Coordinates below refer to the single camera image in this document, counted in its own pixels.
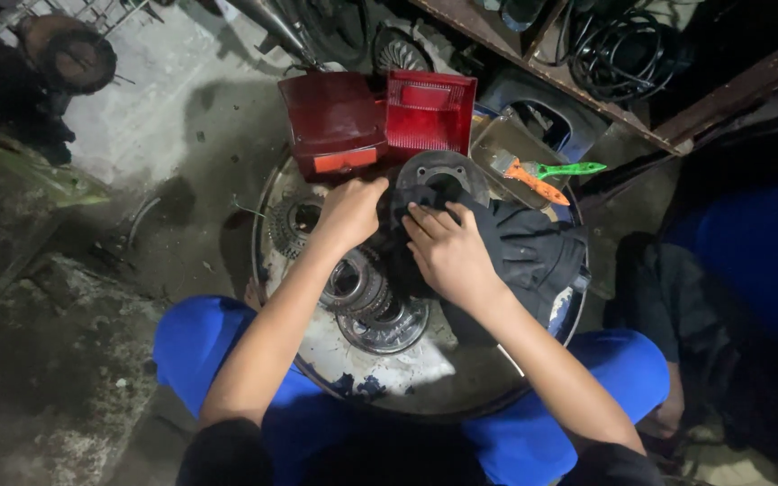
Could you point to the person's left hand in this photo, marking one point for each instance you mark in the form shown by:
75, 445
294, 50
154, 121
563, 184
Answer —
348, 212

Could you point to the person's right hand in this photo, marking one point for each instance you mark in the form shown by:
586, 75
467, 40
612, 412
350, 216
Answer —
453, 260

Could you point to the person's left fingers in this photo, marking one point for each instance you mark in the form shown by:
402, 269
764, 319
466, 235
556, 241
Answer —
362, 187

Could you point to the dark grey cloth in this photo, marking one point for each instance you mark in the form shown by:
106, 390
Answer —
531, 250

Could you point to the round grey metal disc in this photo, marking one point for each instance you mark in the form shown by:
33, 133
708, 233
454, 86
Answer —
416, 169

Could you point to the dark red tail light housing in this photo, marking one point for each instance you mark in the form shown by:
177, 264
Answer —
331, 121

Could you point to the toothed metal sprocket gear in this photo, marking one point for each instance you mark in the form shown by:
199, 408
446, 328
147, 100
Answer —
281, 229

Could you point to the metal clutch basket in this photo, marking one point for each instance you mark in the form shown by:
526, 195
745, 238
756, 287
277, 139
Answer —
369, 285

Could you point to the red ribbed tail light lens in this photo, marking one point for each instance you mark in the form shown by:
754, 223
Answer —
429, 111

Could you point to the finned engine part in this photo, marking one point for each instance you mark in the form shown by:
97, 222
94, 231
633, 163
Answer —
399, 54

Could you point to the rectangular metal tray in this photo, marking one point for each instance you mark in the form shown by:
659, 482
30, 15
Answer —
504, 138

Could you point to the silver clutch hub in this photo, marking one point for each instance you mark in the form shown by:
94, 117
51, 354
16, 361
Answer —
389, 339

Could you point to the chrome metal pipe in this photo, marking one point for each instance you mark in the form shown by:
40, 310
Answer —
274, 27

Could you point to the blue plastic stool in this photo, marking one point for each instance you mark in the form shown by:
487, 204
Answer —
564, 111

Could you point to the person's blue trousers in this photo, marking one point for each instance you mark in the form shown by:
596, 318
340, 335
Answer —
186, 351

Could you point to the person's black shirt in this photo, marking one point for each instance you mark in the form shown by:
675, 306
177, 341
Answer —
227, 459

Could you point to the round wooden stump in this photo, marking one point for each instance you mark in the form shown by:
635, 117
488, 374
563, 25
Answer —
68, 54

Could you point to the green plank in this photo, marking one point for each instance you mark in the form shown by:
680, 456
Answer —
31, 169

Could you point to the large blue barrel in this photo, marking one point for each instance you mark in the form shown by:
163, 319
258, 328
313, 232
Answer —
760, 256

